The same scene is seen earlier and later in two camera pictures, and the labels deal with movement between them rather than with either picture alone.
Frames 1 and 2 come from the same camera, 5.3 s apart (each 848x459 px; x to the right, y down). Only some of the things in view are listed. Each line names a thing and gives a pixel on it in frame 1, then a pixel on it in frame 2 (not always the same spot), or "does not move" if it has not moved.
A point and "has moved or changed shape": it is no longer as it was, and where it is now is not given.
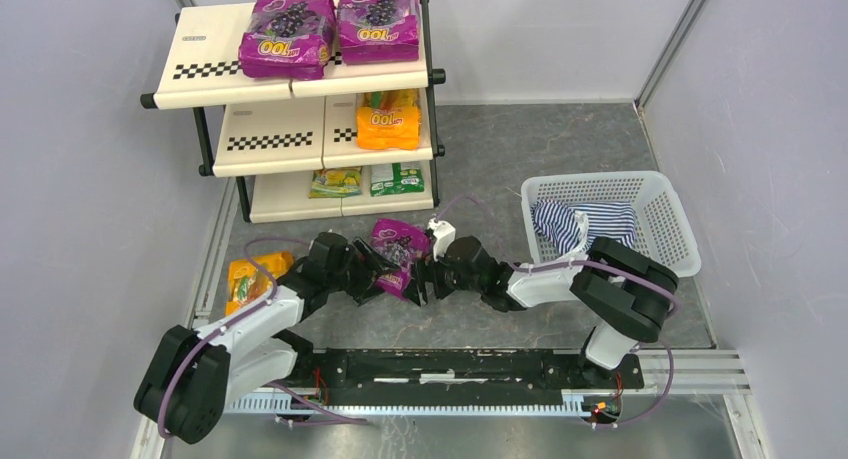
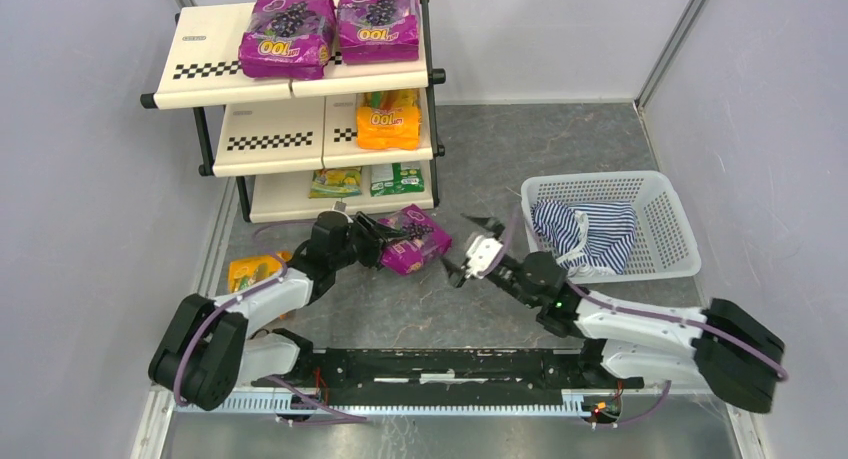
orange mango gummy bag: (389, 119) does not move
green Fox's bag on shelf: (396, 178) does not move
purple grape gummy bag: (401, 243) has moved or changed shape
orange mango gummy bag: (249, 284) does not move
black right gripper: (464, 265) to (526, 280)
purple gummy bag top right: (378, 21) does not move
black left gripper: (366, 266) to (369, 238)
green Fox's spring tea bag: (336, 182) does not move
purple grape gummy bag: (288, 37) does not move
